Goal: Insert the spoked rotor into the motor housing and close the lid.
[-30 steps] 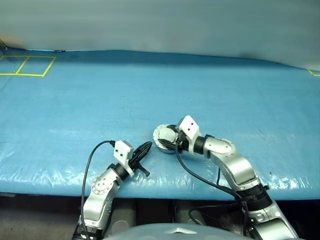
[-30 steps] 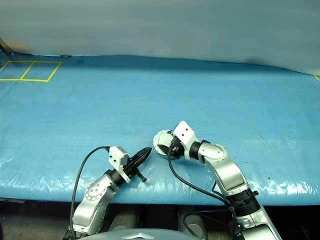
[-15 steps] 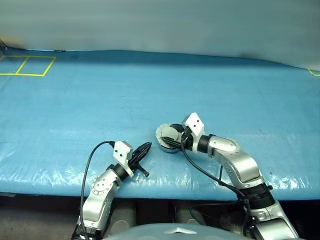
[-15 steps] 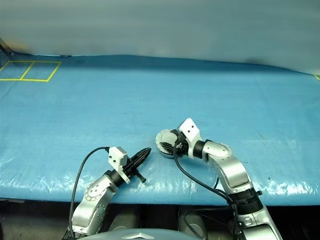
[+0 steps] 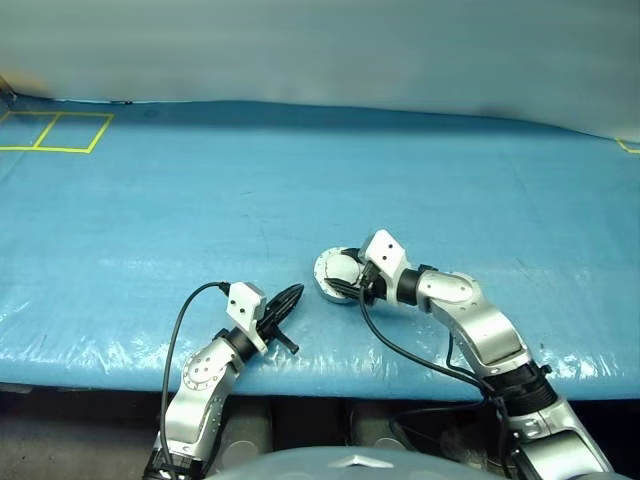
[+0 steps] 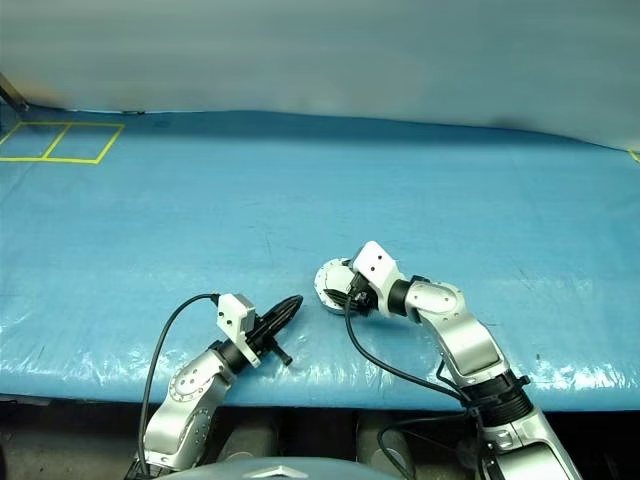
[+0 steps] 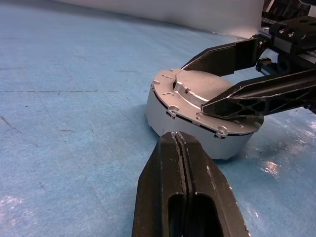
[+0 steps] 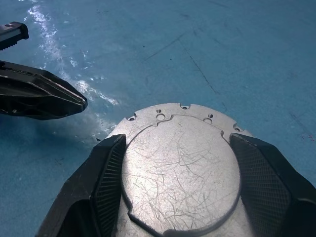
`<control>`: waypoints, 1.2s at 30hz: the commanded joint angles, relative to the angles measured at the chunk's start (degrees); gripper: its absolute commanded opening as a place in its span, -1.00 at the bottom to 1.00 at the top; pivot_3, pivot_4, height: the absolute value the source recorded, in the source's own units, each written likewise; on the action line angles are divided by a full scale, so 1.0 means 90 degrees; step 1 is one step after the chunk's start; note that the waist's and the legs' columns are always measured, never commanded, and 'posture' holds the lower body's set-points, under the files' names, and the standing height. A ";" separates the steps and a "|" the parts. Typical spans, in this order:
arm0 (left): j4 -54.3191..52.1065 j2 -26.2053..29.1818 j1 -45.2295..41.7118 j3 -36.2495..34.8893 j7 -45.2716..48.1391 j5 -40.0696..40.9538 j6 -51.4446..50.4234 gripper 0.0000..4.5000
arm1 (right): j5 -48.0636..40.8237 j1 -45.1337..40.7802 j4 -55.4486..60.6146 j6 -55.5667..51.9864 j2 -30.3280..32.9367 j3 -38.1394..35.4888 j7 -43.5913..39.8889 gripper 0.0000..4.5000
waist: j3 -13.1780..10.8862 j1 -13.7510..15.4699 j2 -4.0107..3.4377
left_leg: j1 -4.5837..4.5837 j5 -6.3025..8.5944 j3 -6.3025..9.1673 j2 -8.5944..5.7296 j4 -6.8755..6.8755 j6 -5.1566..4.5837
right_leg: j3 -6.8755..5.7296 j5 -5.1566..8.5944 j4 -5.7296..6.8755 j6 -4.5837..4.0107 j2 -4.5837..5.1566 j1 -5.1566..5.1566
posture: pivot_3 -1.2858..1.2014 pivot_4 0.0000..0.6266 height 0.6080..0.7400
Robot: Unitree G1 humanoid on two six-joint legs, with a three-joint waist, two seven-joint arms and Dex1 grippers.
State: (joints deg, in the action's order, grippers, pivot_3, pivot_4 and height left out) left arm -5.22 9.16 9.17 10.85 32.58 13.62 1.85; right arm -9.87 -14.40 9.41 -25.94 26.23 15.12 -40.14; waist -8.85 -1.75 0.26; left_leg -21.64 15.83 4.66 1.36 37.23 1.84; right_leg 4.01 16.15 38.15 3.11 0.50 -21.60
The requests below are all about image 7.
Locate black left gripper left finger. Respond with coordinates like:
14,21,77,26
131,131,191,237

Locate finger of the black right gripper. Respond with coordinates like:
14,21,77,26
180,37,269,76
200,69,316,121

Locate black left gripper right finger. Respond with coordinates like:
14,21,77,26
175,132,250,237

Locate round finned motor lid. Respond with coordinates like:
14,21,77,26
150,68,264,138

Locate silver motor housing copper windings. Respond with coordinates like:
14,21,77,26
144,91,265,162

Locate blue table cover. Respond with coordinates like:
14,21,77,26
0,0,316,237

